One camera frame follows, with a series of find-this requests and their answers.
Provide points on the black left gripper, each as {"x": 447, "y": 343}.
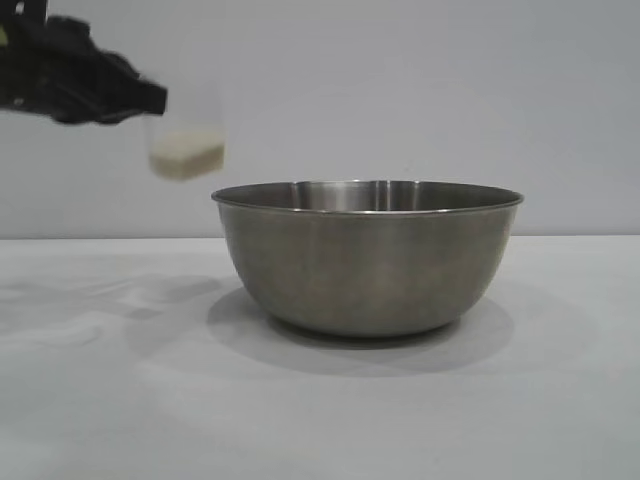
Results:
{"x": 40, "y": 65}

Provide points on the translucent plastic measuring cup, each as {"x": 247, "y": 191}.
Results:
{"x": 192, "y": 120}

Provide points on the white uncooked rice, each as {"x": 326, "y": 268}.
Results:
{"x": 185, "y": 157}

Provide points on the stainless steel mixing bowl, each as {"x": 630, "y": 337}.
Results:
{"x": 365, "y": 260}

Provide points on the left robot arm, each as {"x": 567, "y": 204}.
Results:
{"x": 25, "y": 10}

